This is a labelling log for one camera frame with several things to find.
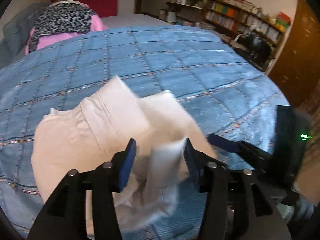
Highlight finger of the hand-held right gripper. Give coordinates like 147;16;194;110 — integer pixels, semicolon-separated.
208;133;273;172

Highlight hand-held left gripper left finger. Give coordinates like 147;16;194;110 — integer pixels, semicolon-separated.
27;138;137;240

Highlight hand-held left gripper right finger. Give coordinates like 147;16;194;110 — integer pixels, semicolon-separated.
184;138;292;240

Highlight white pants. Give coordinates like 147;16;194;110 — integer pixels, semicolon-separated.
31;75;218;234

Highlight wooden cabinet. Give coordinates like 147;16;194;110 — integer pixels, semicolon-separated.
269;0;320;108

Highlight blue patterned bedspread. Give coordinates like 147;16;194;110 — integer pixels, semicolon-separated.
0;25;292;240

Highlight black bag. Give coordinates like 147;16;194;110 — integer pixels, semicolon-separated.
230;32;272;72

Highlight stack of coloured boxes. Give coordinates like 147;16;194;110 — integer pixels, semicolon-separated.
276;11;292;27

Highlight wooden bookshelf with books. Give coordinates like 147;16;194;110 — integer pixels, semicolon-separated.
204;0;287;48

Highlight pink cloth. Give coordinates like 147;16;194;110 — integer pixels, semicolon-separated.
26;1;109;54

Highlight grey bed sheet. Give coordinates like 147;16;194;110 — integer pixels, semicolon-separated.
101;14;174;32

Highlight leopard print cloth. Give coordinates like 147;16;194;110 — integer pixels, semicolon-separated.
28;6;97;53

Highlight grey pillow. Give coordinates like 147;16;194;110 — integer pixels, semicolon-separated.
2;2;50;55

